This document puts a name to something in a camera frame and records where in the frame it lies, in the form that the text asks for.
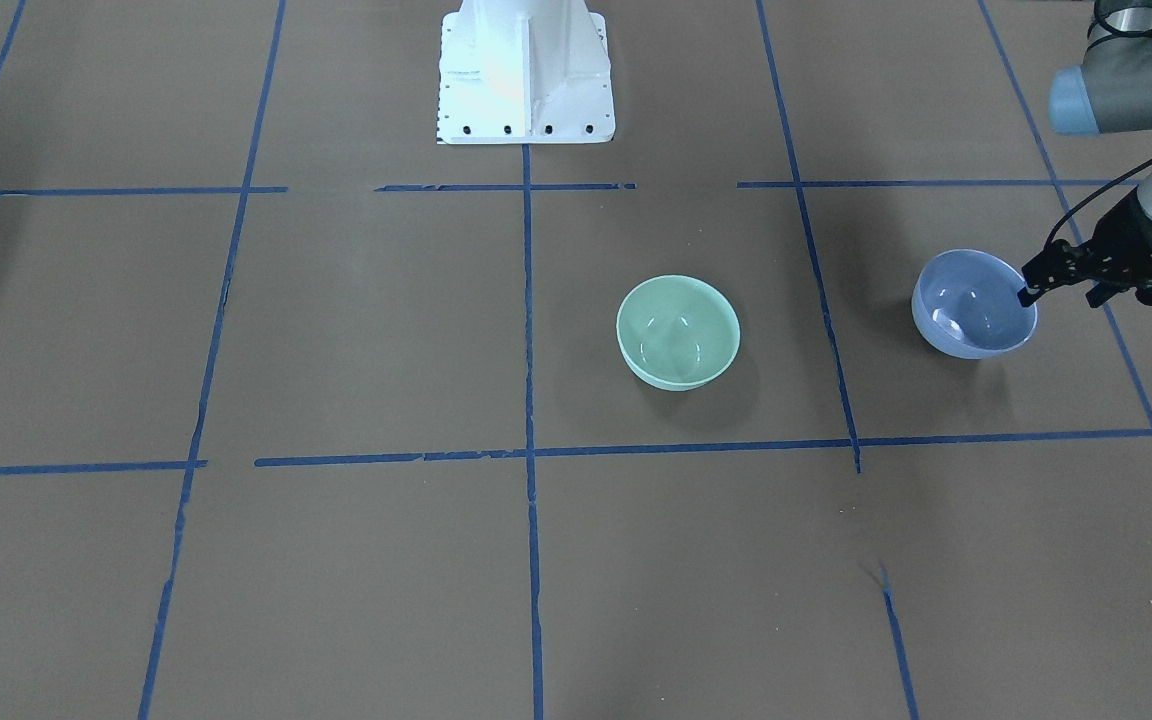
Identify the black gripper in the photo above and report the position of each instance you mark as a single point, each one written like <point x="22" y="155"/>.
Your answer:
<point x="1128" y="243"/>

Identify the blue bowl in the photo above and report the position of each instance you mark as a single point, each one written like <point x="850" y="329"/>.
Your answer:
<point x="966" y="303"/>

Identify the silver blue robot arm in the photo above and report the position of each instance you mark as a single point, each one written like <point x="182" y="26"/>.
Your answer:
<point x="1109" y="92"/>

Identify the green bowl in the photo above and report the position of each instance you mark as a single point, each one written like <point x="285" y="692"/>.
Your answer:
<point x="677" y="333"/>

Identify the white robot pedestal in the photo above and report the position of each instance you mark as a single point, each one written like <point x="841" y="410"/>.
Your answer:
<point x="524" y="72"/>

